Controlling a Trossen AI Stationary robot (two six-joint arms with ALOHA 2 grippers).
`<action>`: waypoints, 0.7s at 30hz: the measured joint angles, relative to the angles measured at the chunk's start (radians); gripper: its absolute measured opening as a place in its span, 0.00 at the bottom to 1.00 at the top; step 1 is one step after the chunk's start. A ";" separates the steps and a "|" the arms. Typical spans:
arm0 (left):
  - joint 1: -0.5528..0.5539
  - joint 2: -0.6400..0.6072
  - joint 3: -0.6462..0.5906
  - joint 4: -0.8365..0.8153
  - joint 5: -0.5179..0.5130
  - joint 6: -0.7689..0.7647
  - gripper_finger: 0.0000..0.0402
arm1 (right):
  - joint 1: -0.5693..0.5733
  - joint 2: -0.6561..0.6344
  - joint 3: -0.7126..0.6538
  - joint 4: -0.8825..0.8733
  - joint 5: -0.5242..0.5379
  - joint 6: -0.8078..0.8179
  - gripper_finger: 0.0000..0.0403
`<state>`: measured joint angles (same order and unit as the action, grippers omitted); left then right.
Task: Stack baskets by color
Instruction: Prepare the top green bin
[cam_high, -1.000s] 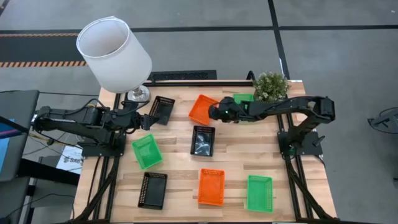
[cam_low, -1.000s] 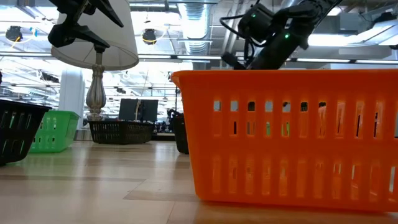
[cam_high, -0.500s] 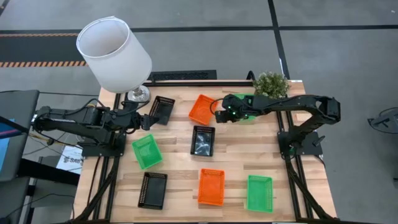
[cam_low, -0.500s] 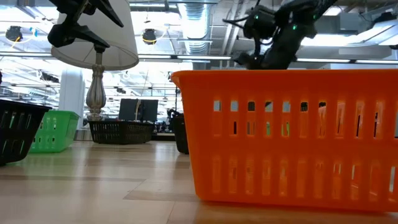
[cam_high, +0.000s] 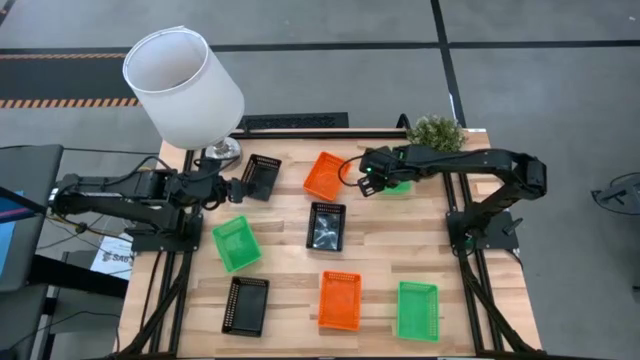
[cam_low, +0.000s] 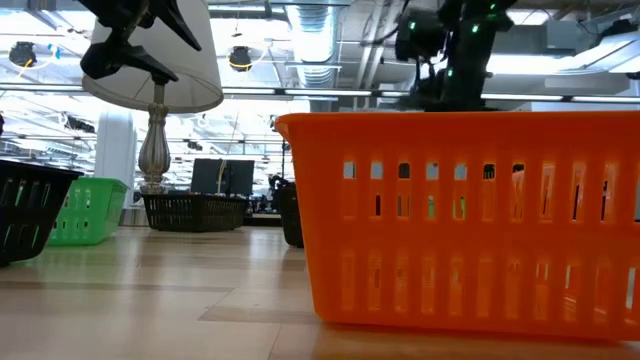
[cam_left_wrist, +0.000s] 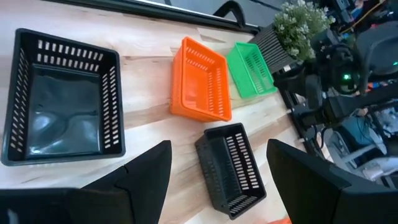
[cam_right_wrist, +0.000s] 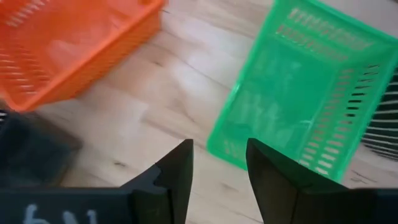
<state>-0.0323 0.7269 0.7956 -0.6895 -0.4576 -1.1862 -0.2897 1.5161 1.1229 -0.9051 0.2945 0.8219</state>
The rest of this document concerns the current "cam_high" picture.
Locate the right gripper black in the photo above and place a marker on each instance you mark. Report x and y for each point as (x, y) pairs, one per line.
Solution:
(390, 177)

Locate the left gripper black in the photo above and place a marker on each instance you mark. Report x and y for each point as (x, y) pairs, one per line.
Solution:
(222, 191)

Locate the black plastic basket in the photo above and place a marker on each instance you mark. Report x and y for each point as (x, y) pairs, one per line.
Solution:
(262, 172)
(246, 306)
(326, 227)

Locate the green plastic basket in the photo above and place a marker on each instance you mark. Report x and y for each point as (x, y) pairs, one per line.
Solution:
(400, 189)
(236, 244)
(418, 311)

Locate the orange plastic basket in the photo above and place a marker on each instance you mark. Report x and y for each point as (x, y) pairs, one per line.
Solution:
(340, 301)
(324, 177)

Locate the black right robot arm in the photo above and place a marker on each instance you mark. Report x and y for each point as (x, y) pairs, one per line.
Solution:
(475, 159)

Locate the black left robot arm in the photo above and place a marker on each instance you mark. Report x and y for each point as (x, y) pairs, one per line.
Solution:
(125, 192)

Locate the potted artificial green plant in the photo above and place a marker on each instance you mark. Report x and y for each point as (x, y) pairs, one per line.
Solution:
(436, 134)

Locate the black perforated floor grate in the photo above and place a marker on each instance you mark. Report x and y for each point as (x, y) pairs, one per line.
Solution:
(292, 121)

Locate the white shade silver table lamp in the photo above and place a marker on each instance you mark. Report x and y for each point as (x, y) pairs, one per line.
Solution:
(190, 95)

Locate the white printed paper sign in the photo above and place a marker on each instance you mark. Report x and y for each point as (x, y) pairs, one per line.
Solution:
(112, 257)

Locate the laptop with blue screen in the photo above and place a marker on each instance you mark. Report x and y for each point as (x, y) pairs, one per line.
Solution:
(6, 235)

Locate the black tripod base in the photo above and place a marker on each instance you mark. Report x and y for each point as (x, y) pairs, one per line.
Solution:
(622, 195)

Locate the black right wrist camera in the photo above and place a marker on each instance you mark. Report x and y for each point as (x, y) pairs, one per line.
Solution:
(375, 159)

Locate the black frame cross rail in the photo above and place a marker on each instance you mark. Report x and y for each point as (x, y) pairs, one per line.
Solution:
(320, 135)

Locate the black frame side rail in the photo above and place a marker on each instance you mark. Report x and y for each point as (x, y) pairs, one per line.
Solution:
(464, 195)
(448, 195)
(176, 320)
(156, 325)

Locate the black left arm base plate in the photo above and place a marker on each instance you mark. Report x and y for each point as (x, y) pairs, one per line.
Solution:
(150, 242)

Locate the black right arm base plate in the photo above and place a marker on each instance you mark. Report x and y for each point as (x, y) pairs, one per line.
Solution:
(492, 235)

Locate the black frame diagonal brace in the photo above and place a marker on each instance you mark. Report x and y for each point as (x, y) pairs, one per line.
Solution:
(521, 332)
(135, 336)

